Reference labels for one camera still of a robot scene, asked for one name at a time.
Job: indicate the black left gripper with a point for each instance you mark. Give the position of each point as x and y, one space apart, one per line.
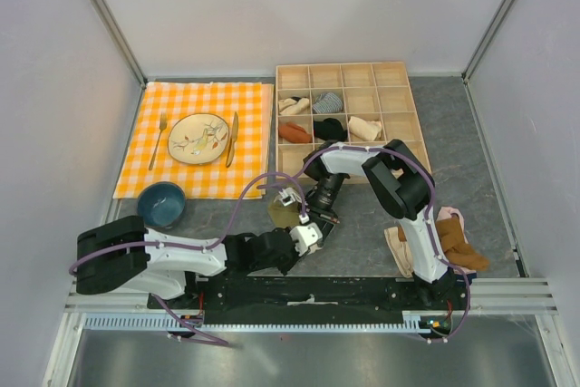
285 267

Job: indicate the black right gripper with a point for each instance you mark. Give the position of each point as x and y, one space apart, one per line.
326 218

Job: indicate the olive green white-band underwear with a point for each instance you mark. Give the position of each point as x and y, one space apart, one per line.
283 216

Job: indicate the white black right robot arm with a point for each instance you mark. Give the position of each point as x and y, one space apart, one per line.
405 190

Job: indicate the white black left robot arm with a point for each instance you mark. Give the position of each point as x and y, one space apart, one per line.
126 254

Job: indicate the rolled rust orange underwear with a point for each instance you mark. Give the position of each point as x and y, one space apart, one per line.
294 133

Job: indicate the beige cream underwear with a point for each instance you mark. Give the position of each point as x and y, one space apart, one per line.
400 250

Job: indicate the rolled cream underwear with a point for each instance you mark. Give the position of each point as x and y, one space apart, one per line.
364 129

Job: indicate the rolled grey striped underwear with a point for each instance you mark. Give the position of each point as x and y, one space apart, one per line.
327 103

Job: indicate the rolled beige black underwear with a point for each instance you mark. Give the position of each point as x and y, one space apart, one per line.
293 106

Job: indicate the pink underwear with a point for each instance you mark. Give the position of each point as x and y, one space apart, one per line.
449 213

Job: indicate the brown orange underwear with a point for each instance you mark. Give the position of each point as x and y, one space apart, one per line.
456 247

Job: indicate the wooden compartment organizer box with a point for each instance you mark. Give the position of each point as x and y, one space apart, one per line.
372 91

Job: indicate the gold knife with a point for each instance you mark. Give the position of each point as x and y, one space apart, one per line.
232 140

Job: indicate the orange white checkered tablecloth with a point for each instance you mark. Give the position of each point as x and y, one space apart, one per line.
253 103

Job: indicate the blue ceramic bowl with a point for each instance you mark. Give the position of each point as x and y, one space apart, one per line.
161 205

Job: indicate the floral ceramic plate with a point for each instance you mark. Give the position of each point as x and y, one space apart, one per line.
198 139

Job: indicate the gold fork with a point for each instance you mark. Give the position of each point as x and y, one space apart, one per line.
163 123

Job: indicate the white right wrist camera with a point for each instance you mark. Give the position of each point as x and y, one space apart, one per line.
288 197

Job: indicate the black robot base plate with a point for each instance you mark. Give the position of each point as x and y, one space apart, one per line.
302 300

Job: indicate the grey slotted cable duct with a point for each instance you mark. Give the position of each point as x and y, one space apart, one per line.
410 324

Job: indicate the right aluminium frame post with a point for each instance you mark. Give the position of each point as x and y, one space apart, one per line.
486 40

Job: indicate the aluminium frame post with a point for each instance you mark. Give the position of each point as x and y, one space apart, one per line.
110 23
486 40

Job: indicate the left aluminium frame post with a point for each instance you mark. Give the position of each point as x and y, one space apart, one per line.
110 23

